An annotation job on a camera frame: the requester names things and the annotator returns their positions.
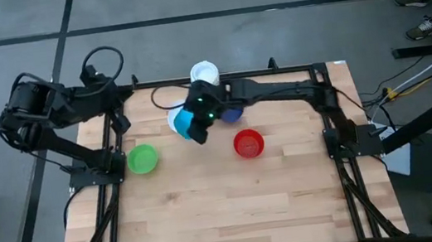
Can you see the black aluminium table frame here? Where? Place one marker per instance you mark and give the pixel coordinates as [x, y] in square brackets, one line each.
[346, 187]

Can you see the dark blue plastic bowl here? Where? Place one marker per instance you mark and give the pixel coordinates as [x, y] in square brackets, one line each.
[233, 115]

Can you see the black desk leg bar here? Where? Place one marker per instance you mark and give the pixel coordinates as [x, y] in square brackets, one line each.
[415, 128]

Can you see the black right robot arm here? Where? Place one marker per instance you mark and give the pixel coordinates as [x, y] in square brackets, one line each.
[287, 88]

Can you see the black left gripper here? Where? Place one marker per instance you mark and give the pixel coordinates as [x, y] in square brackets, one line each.
[118, 94]

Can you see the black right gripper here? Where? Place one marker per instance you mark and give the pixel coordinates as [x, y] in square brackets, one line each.
[208, 101]

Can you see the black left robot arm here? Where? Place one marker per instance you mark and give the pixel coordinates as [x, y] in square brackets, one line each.
[55, 140]

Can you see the light blue plastic bowl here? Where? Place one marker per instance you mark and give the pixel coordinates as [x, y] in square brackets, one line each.
[183, 123]

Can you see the green plastic bowl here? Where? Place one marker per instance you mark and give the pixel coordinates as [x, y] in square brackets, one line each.
[142, 158]

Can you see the white plastic bowl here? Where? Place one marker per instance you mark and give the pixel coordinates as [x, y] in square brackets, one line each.
[172, 116]

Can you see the yellow Lysol wipes canister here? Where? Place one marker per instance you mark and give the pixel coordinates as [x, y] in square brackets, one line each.
[204, 72]

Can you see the red plastic bowl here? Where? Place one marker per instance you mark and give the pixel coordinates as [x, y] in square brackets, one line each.
[248, 143]

